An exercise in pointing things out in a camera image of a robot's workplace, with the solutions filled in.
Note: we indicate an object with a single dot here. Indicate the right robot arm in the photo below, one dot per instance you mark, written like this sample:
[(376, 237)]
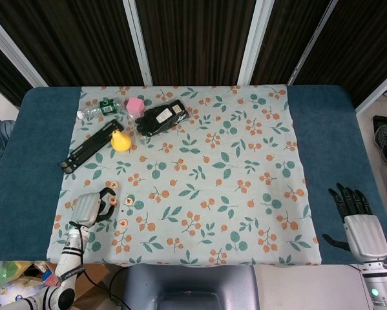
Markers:
[(379, 284)]

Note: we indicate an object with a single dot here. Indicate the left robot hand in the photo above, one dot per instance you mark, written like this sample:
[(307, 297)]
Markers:
[(86, 208)]

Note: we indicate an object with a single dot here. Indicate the dark ribbed partition panel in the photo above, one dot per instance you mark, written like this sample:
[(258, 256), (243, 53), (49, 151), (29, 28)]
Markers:
[(196, 42), (285, 42), (2, 74), (77, 42), (358, 48)]

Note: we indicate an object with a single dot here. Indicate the black gloves in bag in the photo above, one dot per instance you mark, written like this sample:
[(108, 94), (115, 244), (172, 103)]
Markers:
[(161, 117)]

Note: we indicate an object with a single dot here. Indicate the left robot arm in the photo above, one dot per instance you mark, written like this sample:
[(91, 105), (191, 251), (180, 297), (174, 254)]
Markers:
[(68, 258)]

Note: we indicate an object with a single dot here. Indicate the clear bottle green label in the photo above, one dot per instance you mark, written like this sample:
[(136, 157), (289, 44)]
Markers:
[(107, 107)]

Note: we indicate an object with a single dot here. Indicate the grey knit sneaker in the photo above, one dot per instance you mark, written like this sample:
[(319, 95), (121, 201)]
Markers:
[(384, 142)]

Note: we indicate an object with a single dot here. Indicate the white bag blue logo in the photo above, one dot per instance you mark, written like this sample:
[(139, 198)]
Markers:
[(10, 298)]

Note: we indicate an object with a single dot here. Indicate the light grey base plate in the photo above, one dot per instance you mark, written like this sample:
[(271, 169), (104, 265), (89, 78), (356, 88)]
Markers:
[(309, 287)]

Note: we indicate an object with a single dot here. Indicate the black folding stand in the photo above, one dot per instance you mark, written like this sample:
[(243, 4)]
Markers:
[(89, 148)]

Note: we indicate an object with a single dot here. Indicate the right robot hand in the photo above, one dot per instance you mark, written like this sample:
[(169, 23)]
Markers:
[(366, 237)]

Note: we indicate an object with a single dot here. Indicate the pink cube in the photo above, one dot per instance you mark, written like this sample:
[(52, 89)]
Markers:
[(134, 105)]

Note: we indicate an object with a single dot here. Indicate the black flat tray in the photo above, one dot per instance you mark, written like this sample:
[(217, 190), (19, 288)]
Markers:
[(382, 120)]

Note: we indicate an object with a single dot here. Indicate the brown cardboard box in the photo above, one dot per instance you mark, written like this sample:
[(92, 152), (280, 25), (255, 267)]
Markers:
[(96, 274)]

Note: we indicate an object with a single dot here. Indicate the pink red small box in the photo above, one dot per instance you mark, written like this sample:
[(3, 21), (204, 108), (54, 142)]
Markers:
[(52, 279)]

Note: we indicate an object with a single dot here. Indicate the floral tablecloth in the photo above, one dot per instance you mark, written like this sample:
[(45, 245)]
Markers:
[(212, 193)]

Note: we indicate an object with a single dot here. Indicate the grey-blue robot chest cover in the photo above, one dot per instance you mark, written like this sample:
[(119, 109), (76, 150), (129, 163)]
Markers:
[(180, 281)]

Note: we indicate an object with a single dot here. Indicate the yellow toy pear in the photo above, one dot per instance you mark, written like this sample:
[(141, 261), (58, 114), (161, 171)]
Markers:
[(120, 142)]

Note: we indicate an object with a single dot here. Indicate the blue table cover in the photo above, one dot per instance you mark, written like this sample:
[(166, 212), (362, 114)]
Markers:
[(35, 145)]

